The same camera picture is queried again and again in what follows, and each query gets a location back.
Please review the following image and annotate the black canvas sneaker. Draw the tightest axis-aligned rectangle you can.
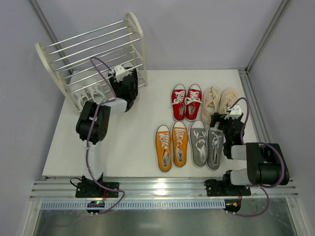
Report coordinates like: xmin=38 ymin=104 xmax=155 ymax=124
xmin=114 ymin=61 xmax=134 ymax=75
xmin=132 ymin=68 xmax=139 ymax=97

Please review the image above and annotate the white sneaker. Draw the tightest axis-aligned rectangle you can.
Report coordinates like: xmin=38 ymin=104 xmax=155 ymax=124
xmin=69 ymin=83 xmax=89 ymax=111
xmin=86 ymin=77 xmax=106 ymax=104

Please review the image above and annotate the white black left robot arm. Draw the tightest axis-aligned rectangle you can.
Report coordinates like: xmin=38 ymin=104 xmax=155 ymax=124
xmin=75 ymin=62 xmax=138 ymax=198

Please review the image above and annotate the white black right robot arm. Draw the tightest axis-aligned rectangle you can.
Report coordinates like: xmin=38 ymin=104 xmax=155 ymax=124
xmin=210 ymin=113 xmax=289 ymax=196

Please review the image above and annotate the cream metal shoe shelf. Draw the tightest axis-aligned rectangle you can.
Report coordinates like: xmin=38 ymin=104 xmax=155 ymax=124
xmin=35 ymin=12 xmax=148 ymax=113

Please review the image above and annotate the beige left lace sneaker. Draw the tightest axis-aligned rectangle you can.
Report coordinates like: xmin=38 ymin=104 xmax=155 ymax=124
xmin=200 ymin=86 xmax=221 ymax=124

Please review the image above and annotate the beige lace sneaker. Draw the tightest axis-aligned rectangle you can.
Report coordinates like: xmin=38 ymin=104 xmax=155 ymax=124
xmin=218 ymin=88 xmax=239 ymax=114
xmin=200 ymin=86 xmax=221 ymax=124

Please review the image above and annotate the beige right lace sneaker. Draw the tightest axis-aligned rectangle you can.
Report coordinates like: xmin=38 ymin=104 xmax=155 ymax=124
xmin=218 ymin=88 xmax=239 ymax=114

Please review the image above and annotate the grey right canvas sneaker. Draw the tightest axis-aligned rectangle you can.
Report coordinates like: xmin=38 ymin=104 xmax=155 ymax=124
xmin=207 ymin=127 xmax=223 ymax=171

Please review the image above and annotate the grey canvas sneaker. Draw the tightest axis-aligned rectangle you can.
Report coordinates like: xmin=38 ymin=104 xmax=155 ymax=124
xmin=189 ymin=120 xmax=208 ymax=167
xmin=207 ymin=127 xmax=223 ymax=171

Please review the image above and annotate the grey left canvas sneaker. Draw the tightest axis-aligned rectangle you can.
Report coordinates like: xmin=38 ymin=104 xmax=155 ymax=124
xmin=189 ymin=120 xmax=208 ymax=167

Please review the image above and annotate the red right canvas sneaker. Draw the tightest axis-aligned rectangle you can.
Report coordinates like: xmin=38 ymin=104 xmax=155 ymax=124
xmin=185 ymin=84 xmax=202 ymax=121

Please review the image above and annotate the red canvas sneaker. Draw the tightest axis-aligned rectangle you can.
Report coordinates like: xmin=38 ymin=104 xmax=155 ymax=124
xmin=171 ymin=84 xmax=186 ymax=121
xmin=185 ymin=84 xmax=202 ymax=121

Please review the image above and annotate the orange right canvas sneaker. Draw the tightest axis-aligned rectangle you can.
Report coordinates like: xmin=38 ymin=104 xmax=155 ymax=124
xmin=172 ymin=121 xmax=188 ymax=167

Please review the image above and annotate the orange canvas sneaker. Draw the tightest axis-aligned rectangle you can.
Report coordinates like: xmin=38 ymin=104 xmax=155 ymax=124
xmin=155 ymin=125 xmax=172 ymax=172
xmin=172 ymin=121 xmax=188 ymax=167

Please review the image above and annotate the red left canvas sneaker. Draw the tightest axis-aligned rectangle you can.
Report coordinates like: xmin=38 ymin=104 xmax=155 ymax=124
xmin=171 ymin=84 xmax=186 ymax=121

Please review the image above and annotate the orange left canvas sneaker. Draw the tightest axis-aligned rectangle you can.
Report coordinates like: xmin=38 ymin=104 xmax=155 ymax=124
xmin=155 ymin=125 xmax=172 ymax=172

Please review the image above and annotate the right controller board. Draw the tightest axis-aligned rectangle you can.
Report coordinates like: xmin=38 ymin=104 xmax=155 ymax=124
xmin=223 ymin=199 xmax=242 ymax=213

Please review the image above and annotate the controller board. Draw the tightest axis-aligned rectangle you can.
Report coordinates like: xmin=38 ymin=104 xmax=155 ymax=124
xmin=223 ymin=199 xmax=242 ymax=213
xmin=86 ymin=200 xmax=105 ymax=216

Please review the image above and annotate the left controller board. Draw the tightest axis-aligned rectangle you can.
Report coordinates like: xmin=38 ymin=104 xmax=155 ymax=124
xmin=86 ymin=200 xmax=105 ymax=216

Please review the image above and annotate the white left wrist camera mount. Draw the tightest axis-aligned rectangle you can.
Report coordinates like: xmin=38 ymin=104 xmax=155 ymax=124
xmin=108 ymin=65 xmax=128 ymax=83

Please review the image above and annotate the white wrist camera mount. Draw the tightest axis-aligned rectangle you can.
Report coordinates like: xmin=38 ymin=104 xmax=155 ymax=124
xmin=224 ymin=105 xmax=243 ymax=119
xmin=108 ymin=65 xmax=128 ymax=83

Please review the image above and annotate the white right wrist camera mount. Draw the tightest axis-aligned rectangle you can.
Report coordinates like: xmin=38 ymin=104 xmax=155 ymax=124
xmin=224 ymin=105 xmax=243 ymax=119

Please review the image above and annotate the aluminium right side rail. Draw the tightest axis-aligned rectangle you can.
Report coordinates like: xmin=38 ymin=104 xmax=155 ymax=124
xmin=238 ymin=69 xmax=271 ymax=143

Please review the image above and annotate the aluminium rail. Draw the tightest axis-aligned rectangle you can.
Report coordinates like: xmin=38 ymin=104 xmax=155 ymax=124
xmin=238 ymin=69 xmax=271 ymax=143
xmin=29 ymin=177 xmax=299 ymax=201

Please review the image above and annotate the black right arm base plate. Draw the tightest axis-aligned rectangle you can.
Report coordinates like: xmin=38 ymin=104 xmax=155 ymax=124
xmin=204 ymin=179 xmax=251 ymax=197

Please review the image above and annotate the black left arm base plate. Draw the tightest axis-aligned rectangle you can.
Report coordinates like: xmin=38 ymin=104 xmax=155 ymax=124
xmin=75 ymin=181 xmax=119 ymax=198

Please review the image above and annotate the aluminium left corner post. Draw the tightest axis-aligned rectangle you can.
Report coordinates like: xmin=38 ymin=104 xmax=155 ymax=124
xmin=29 ymin=0 xmax=74 ymax=74

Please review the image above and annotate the aluminium corner post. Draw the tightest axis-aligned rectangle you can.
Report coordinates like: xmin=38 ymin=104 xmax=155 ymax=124
xmin=29 ymin=0 xmax=74 ymax=74
xmin=245 ymin=0 xmax=292 ymax=74

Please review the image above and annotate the aluminium front rail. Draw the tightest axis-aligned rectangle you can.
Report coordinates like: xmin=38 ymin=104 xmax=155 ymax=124
xmin=29 ymin=177 xmax=299 ymax=201

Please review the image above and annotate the grey slotted cable duct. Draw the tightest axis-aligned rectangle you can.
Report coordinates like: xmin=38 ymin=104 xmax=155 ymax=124
xmin=40 ymin=199 xmax=225 ymax=210

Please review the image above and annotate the aluminium right corner post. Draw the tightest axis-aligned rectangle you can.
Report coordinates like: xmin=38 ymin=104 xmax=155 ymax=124
xmin=245 ymin=0 xmax=292 ymax=74

